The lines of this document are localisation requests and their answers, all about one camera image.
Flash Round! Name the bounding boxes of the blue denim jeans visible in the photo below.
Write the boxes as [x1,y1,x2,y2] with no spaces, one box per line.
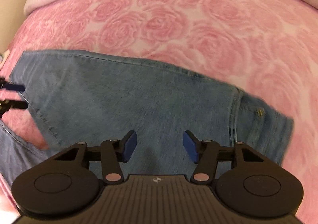
[1,50,293,184]

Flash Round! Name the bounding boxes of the pink floral bed blanket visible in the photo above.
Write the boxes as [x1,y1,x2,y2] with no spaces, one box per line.
[1,0,317,223]

